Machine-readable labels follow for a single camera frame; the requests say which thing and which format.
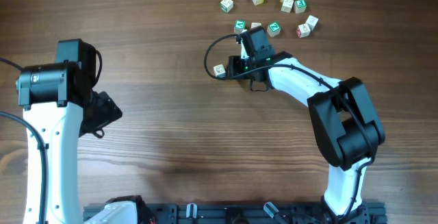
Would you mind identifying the plain wooden block right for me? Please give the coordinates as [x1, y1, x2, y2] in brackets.
[306, 15, 319, 31]

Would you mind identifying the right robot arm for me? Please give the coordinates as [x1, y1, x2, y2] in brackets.
[227, 27, 385, 223]

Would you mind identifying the blue edged wooden block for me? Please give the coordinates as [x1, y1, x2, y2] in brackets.
[214, 64, 227, 78]

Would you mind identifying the cream wooden block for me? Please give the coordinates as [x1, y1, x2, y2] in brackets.
[281, 0, 294, 13]

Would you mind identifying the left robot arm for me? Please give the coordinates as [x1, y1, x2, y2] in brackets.
[16, 39, 123, 223]

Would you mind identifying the red A wooden block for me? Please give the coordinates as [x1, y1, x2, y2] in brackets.
[296, 23, 311, 38]

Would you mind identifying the green E wooden block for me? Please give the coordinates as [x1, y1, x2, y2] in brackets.
[294, 0, 307, 14]

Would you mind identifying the green edged block far left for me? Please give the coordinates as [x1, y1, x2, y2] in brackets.
[220, 0, 234, 13]

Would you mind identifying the red U wooden block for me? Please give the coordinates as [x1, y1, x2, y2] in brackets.
[250, 23, 262, 29]

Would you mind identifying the green V wooden block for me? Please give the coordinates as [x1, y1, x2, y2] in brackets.
[233, 20, 246, 34]

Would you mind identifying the green Z wooden block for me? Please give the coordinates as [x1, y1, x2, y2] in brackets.
[267, 21, 281, 37]

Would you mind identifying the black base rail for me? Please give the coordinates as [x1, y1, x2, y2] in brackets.
[83, 201, 388, 224]

